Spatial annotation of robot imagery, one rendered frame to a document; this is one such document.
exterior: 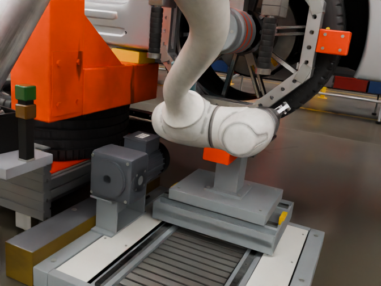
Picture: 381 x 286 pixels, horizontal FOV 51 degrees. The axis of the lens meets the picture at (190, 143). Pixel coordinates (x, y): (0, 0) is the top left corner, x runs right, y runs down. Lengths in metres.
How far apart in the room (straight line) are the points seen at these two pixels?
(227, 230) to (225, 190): 0.17
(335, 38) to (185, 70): 0.66
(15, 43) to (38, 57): 0.78
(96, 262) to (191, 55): 0.90
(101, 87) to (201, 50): 0.86
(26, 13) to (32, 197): 1.12
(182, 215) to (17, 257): 0.60
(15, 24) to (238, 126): 0.49
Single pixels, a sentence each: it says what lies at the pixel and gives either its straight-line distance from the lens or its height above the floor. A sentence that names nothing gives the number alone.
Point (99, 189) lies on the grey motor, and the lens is 1.45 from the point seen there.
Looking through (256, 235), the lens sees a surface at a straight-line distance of 1.51.
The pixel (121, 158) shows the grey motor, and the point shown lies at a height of 0.40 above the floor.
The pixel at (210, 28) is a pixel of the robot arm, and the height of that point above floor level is 0.85.
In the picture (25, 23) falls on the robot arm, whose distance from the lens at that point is 0.52.
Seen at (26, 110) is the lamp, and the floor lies 0.60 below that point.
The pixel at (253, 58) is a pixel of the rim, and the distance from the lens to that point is 1.45.
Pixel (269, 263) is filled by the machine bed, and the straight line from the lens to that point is 1.50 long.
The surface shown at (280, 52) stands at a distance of 1.58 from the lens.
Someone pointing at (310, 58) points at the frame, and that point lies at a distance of 1.30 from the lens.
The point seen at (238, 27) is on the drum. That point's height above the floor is 0.86.
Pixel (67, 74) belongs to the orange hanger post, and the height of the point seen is 0.67.
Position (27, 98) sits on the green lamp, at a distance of 1.14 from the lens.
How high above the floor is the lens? 0.85
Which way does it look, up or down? 16 degrees down
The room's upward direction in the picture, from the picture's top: 6 degrees clockwise
